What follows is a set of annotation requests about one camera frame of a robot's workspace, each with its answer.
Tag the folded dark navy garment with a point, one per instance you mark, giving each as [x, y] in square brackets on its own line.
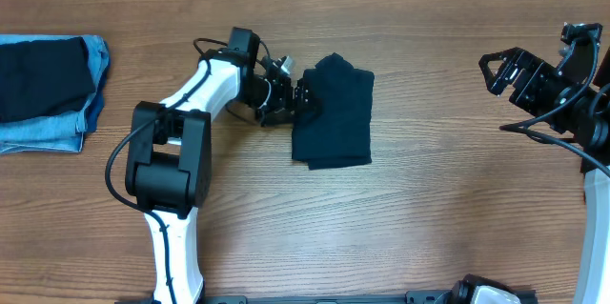
[44, 78]

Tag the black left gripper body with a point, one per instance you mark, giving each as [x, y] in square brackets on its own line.
[295, 96]

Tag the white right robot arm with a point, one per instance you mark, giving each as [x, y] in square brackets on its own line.
[569, 108]

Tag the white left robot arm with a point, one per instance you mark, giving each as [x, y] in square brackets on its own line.
[169, 163]

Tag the folded light blue jeans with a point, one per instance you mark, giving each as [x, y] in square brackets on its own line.
[64, 132]

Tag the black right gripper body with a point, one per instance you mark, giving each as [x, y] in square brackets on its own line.
[524, 81]

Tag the dark navy t-shirt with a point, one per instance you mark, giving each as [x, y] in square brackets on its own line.
[337, 133]

